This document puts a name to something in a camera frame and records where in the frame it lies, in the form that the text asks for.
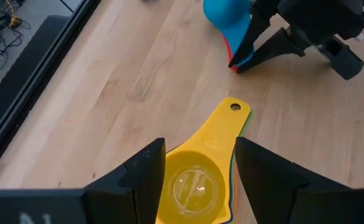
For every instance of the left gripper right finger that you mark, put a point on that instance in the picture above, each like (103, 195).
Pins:
(278, 186)

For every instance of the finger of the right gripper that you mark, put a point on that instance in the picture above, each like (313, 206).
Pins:
(250, 37)
(272, 49)

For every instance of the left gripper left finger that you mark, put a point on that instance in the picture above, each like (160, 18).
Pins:
(122, 193)

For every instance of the red measuring cup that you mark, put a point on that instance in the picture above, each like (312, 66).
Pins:
(228, 49)

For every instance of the cyan measuring cup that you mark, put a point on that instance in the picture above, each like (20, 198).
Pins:
(228, 15)

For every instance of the navy measuring cup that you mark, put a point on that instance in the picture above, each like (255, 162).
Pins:
(231, 205)

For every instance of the green measuring cup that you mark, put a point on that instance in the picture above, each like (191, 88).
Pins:
(246, 126)

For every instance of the yellow measuring cup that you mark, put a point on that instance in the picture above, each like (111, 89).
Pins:
(212, 137)

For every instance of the black aluminium table frame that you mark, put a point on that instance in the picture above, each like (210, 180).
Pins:
(44, 62)

